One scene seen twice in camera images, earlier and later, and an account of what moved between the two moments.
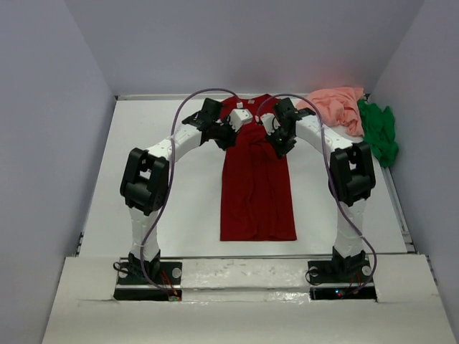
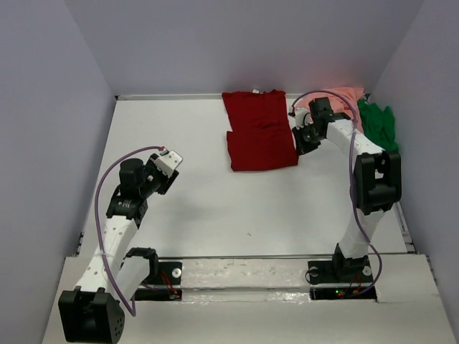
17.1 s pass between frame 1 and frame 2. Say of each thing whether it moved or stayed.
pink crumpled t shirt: stayed
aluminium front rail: stayed
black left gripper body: moved
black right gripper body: moved
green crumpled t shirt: stayed
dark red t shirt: moved
